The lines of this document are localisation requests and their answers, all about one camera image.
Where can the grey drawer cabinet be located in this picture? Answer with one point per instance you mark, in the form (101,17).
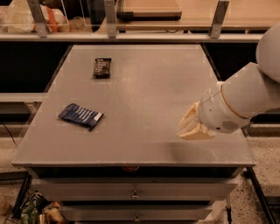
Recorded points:
(149,89)

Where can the plastic bags behind glass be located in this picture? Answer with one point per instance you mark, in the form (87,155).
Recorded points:
(17,18)

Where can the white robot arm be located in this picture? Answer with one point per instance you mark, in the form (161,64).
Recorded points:
(230,104)

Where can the grey drawer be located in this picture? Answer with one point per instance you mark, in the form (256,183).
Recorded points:
(62,189)
(136,212)

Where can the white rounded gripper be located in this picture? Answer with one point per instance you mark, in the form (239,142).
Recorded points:
(219,112)

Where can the wire basket of snacks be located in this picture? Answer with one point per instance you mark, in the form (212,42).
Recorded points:
(21,203)

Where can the metal railing with posts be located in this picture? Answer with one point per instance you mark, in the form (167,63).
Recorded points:
(134,36)

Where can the upper grey drawer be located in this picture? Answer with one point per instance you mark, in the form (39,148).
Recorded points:
(62,189)

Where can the lower grey drawer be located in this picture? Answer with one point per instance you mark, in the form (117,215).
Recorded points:
(136,212)

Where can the wooden board on shelf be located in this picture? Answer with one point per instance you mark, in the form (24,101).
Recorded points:
(148,10)

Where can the blue rxbar blueberry wrapper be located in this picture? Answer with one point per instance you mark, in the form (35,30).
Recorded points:
(84,117)

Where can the black snack bar wrapper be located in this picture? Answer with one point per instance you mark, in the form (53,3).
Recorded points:
(102,68)

